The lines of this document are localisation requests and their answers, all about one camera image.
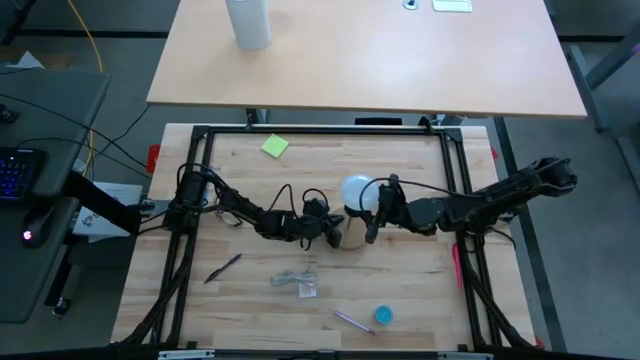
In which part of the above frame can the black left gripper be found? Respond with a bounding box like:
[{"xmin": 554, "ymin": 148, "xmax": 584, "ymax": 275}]
[{"xmin": 256, "ymin": 209, "xmax": 347, "ymax": 250}]

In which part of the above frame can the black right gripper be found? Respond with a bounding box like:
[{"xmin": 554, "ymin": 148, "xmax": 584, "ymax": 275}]
[{"xmin": 363, "ymin": 196, "xmax": 447, "ymax": 245}]

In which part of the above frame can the wooden base table lamp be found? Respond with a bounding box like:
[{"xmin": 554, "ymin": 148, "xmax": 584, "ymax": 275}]
[{"xmin": 339, "ymin": 207, "xmax": 372, "ymax": 252}]

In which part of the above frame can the white lightbulb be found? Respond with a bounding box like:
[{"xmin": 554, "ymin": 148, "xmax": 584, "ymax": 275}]
[{"xmin": 340, "ymin": 174, "xmax": 381, "ymax": 214}]

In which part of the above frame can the blue round lid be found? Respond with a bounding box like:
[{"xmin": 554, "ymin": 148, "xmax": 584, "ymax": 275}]
[{"xmin": 373, "ymin": 305, "xmax": 395, "ymax": 327}]

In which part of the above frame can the pink pen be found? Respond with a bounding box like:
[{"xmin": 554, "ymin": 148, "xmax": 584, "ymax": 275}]
[{"xmin": 451, "ymin": 242, "xmax": 464, "ymax": 290}]

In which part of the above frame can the translucent light purple pen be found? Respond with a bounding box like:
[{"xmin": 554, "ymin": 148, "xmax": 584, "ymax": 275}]
[{"xmin": 333, "ymin": 309, "xmax": 378, "ymax": 337}]

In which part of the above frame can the green sticky note pad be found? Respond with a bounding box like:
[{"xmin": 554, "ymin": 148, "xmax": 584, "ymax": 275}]
[{"xmin": 260, "ymin": 133, "xmax": 290, "ymax": 159}]

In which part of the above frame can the dark purple pen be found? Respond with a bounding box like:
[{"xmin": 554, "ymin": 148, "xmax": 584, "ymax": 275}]
[{"xmin": 202, "ymin": 252, "xmax": 243, "ymax": 286}]

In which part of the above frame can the light wooden side table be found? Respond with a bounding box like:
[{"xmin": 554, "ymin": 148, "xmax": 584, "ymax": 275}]
[{"xmin": 145, "ymin": 0, "xmax": 588, "ymax": 120}]

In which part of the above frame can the white paper sheet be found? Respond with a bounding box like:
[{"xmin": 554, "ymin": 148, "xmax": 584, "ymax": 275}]
[{"xmin": 72, "ymin": 182, "xmax": 144, "ymax": 238}]

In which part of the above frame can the white rectangular device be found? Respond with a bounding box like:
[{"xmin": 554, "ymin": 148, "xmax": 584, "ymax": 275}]
[{"xmin": 431, "ymin": 0, "xmax": 473, "ymax": 13}]

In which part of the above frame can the black computer mouse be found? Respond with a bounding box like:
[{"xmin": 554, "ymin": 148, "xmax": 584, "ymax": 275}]
[{"xmin": 20, "ymin": 208, "xmax": 57, "ymax": 250}]

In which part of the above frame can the grey desk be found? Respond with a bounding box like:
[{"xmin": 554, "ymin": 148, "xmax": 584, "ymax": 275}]
[{"xmin": 0, "ymin": 69, "xmax": 112, "ymax": 325}]

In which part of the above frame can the backlit black keyboard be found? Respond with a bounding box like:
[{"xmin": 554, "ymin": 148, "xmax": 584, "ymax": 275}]
[{"xmin": 0, "ymin": 148, "xmax": 45, "ymax": 202}]

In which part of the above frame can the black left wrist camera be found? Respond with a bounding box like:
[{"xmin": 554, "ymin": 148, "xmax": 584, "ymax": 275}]
[{"xmin": 301, "ymin": 197, "xmax": 330, "ymax": 220}]

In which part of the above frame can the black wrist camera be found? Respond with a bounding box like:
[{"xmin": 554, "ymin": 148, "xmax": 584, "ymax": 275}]
[
  {"xmin": 377, "ymin": 173, "xmax": 401, "ymax": 214},
  {"xmin": 301, "ymin": 197, "xmax": 330, "ymax": 220}
]

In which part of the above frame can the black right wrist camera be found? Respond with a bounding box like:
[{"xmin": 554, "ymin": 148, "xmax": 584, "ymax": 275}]
[{"xmin": 377, "ymin": 173, "xmax": 401, "ymax": 214}]

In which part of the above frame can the black aluminium table frame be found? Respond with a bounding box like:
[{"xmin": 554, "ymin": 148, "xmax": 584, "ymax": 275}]
[{"xmin": 117, "ymin": 123, "xmax": 541, "ymax": 351}]

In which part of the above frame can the silver aluminium bracket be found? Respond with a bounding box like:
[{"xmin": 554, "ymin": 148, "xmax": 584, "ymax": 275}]
[
  {"xmin": 158, "ymin": 349, "xmax": 217, "ymax": 360},
  {"xmin": 437, "ymin": 351, "xmax": 495, "ymax": 360}
]

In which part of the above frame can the yellow cable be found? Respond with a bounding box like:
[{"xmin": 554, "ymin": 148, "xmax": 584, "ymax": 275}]
[{"xmin": 64, "ymin": 0, "xmax": 104, "ymax": 166}]

